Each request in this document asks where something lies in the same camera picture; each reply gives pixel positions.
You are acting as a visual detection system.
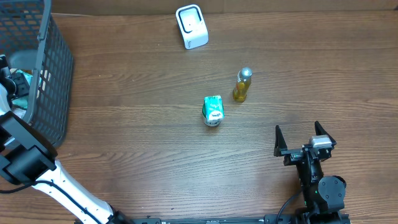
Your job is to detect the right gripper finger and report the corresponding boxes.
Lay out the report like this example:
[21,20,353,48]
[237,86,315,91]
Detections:
[314,121,336,147]
[274,125,288,157]

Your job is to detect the teal snack packet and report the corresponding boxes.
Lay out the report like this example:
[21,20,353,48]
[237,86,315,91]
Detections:
[11,69,32,110]

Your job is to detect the yellow drink bottle silver cap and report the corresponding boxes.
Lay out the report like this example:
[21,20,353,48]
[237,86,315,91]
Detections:
[233,67,252,103]

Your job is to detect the green white drink carton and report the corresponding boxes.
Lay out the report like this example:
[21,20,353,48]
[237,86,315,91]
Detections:
[202,95,224,127]

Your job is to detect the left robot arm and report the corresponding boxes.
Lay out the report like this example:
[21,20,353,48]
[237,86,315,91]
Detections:
[1,55,132,223]

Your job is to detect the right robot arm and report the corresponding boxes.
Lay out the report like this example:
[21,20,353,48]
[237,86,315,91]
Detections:
[274,121,351,223]

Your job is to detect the white barcode scanner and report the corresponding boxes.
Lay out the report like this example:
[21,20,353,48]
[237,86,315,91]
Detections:
[175,4,209,50]

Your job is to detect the dark grey plastic basket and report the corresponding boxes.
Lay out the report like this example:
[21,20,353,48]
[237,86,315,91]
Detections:
[1,0,74,147]

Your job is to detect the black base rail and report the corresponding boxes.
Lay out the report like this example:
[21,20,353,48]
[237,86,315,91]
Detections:
[108,214,351,224]

